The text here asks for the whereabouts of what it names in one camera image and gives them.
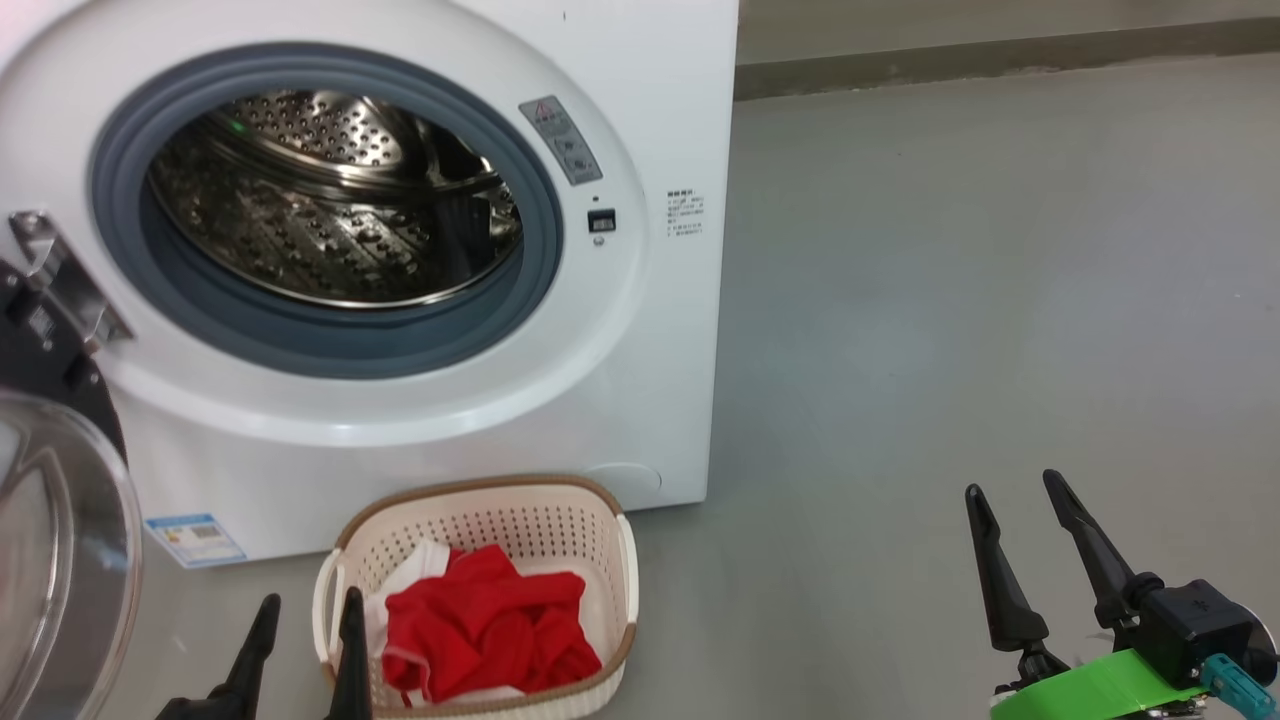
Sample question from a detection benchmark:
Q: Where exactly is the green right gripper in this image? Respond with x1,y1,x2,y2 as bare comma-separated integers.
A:
965,469,1216,720

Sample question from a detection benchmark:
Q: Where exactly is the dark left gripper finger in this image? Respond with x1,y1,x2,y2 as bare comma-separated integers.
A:
325,587,374,720
155,593,283,720

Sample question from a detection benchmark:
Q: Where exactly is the red and white garment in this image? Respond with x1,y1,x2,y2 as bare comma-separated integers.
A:
362,540,604,709

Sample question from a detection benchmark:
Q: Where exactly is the round black glass washer door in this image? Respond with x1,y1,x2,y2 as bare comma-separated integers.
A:
0,258,143,720

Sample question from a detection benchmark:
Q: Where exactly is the cream perforated laundry basket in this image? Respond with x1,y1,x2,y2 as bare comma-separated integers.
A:
312,474,639,720

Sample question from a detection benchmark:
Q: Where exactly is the metal door hinge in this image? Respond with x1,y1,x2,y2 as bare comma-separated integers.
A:
8,210,134,351

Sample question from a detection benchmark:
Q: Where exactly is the white front-load washing machine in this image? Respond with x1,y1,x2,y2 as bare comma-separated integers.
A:
0,0,739,571

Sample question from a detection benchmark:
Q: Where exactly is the blue energy label sticker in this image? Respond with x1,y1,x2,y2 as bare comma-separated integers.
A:
145,513,247,569

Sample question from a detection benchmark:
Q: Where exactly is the round drain filter cover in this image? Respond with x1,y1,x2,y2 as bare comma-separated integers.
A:
583,462,663,501

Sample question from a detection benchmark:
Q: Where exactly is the small printed text label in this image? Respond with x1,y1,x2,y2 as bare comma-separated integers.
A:
665,188,707,239

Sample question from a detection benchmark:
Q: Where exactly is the grey warning sticker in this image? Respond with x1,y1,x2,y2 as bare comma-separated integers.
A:
518,95,604,187

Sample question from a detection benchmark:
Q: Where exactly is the teal right cable connector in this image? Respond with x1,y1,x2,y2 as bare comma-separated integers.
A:
1200,655,1279,717

